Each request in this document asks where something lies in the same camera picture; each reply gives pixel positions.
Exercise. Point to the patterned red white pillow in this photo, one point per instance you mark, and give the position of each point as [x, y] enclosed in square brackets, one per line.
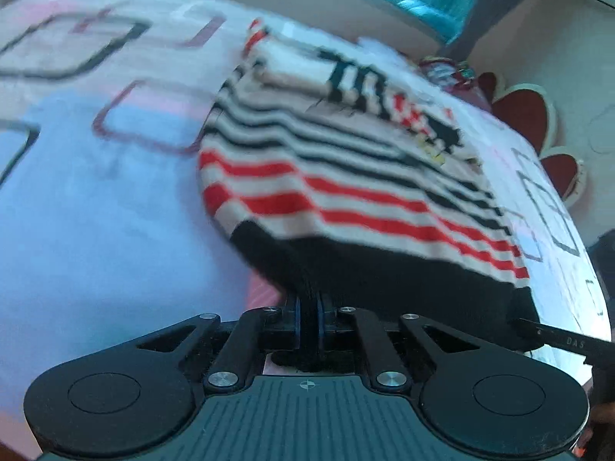
[457, 79]

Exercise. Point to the red heart-shaped headboard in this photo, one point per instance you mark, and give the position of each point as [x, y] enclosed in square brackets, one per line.
[527, 109]

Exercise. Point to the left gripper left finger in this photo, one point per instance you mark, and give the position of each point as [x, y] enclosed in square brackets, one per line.
[226, 356]

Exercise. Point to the red black white striped sweater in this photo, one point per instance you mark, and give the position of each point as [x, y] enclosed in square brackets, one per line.
[338, 182]

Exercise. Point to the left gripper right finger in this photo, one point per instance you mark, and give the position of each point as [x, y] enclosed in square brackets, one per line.
[388, 355]

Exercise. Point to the person's left hand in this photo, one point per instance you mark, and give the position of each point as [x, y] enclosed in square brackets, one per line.
[597, 440]

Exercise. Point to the pink white patterned bedspread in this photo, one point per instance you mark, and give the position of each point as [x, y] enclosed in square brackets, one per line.
[104, 232]

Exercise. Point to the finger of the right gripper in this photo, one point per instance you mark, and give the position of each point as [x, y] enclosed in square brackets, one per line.
[597, 352]

